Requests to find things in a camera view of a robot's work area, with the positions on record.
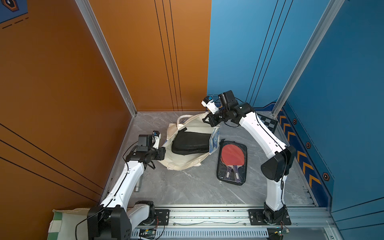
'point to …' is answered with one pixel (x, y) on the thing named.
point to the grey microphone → (137, 187)
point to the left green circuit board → (149, 233)
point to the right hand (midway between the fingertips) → (206, 118)
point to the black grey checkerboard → (271, 124)
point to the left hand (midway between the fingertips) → (160, 147)
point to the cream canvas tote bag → (194, 123)
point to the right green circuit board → (281, 232)
